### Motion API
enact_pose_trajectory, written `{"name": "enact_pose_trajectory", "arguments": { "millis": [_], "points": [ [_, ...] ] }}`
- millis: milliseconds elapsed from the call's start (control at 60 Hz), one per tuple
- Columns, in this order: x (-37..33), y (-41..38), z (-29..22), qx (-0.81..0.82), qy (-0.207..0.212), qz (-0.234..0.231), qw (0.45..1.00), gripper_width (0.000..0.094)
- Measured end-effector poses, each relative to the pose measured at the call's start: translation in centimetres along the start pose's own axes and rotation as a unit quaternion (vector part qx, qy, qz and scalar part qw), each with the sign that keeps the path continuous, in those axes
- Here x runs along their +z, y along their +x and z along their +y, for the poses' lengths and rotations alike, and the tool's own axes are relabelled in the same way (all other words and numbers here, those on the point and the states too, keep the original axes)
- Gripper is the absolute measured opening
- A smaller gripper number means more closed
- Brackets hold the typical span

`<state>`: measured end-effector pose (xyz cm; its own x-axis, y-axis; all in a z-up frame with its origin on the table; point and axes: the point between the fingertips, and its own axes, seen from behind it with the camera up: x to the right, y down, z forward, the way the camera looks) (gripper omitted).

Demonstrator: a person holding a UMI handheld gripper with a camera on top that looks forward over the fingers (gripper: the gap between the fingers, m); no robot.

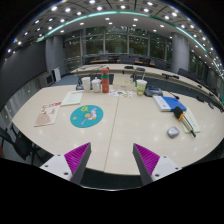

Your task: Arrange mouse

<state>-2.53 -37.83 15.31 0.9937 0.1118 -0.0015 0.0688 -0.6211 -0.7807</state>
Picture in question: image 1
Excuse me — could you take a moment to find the pale green booklet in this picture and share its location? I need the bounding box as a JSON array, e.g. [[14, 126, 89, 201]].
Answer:
[[179, 108, 202, 134]]

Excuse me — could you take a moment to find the green printed paper cup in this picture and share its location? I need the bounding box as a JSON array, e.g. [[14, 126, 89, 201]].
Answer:
[[135, 79, 148, 97]]

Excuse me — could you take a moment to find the black gooseneck microphone console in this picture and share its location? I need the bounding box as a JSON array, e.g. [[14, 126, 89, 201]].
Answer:
[[143, 85, 164, 98], [75, 73, 85, 91]]

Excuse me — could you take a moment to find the blue and white book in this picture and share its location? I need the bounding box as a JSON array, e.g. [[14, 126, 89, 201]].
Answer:
[[152, 95, 188, 113]]

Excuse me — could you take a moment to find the white lidded mug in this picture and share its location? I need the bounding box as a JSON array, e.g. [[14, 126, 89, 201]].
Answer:
[[91, 77, 102, 93]]

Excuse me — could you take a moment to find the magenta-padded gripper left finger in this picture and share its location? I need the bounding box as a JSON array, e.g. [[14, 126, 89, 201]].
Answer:
[[39, 142, 92, 185]]

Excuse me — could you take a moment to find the cream printed document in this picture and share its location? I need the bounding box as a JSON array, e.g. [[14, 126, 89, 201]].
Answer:
[[60, 90, 85, 107]]

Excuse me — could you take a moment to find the stack of white paper cups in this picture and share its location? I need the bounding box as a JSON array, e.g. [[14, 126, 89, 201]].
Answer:
[[81, 76, 92, 93]]

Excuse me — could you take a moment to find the silver grey computer mouse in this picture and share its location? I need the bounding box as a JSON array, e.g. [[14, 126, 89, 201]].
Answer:
[[166, 126, 181, 139]]

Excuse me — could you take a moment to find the group of ceiling lights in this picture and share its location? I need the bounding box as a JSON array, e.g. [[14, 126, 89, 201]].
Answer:
[[6, 0, 224, 78]]

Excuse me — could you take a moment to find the black office chair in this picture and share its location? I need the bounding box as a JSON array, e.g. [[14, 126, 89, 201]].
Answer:
[[0, 123, 36, 165]]

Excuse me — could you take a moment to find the long curved conference desk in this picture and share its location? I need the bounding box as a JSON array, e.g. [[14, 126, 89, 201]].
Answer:
[[70, 63, 223, 104]]

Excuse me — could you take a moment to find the handheld microphone with orange ring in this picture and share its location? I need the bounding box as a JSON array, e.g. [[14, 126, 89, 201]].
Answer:
[[172, 106, 197, 138]]

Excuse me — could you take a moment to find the red and white pamphlet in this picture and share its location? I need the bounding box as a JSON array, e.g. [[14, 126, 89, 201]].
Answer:
[[33, 101, 63, 128]]

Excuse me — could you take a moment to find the colourful sticker sheet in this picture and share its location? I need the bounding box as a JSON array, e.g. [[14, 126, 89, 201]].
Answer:
[[108, 89, 134, 99]]

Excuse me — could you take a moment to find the red bottle with green band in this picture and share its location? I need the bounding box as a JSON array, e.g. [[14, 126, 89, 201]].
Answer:
[[100, 67, 111, 94]]

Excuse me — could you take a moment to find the white cardboard box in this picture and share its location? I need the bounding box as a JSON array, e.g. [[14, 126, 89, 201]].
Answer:
[[112, 73, 136, 92]]

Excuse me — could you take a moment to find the small grey monitor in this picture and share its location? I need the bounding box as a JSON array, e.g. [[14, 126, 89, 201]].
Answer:
[[39, 73, 55, 88]]

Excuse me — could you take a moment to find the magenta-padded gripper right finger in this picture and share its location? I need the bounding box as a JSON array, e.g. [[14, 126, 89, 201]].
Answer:
[[132, 143, 183, 186]]

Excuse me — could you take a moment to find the white board panel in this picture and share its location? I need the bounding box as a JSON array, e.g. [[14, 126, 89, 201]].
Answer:
[[51, 67, 62, 83]]

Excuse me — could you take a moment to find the round teal cartoon mouse pad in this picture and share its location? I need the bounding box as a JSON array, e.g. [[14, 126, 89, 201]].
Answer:
[[69, 104, 104, 129]]

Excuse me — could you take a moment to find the group of dark office chairs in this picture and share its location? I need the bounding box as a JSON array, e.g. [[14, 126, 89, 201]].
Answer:
[[98, 53, 223, 109]]

